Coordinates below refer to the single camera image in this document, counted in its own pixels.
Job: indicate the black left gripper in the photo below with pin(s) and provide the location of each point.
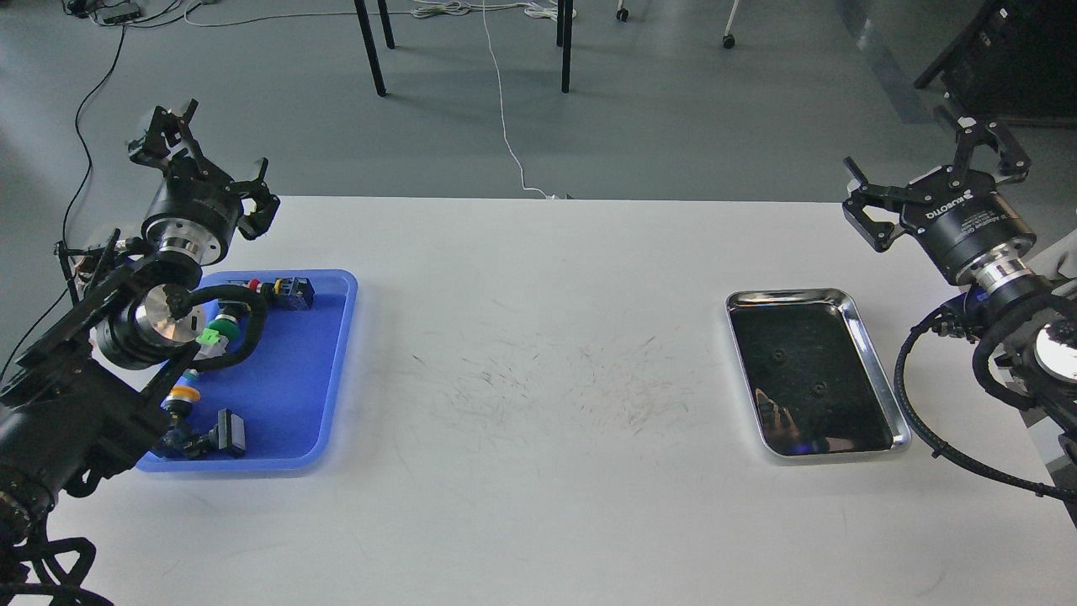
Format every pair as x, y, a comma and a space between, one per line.
197, 211

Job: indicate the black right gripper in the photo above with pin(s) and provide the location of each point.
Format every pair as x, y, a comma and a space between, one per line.
963, 220

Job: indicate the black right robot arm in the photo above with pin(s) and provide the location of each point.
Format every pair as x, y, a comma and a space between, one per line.
1021, 324

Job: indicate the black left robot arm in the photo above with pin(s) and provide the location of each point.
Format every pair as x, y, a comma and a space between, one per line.
85, 403

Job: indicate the black cabinet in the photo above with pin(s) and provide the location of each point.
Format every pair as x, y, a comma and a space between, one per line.
1013, 62

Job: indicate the black power strip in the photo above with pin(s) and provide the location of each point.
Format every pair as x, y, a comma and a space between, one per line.
122, 12

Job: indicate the silver metal tray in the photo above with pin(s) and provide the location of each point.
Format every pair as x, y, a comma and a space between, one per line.
825, 341

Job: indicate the blue plastic tray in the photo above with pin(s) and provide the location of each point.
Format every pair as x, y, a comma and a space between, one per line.
286, 392

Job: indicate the black table leg left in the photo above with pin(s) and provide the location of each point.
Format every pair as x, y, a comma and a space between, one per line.
364, 17

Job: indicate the black table leg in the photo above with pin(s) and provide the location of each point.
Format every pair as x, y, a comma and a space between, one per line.
364, 17
566, 9

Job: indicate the white chair leg caster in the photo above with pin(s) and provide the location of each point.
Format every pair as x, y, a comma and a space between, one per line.
728, 38

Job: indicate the black table leg right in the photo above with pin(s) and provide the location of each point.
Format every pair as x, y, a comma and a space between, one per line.
566, 9

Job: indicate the green push button switch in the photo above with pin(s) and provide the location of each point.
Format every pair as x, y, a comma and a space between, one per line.
225, 329

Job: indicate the red push button switch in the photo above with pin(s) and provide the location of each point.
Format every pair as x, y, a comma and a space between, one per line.
289, 294

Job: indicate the yellow push button switch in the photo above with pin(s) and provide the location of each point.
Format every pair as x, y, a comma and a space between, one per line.
181, 400

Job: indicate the black square button switch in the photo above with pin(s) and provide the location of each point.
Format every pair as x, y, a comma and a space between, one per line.
181, 441

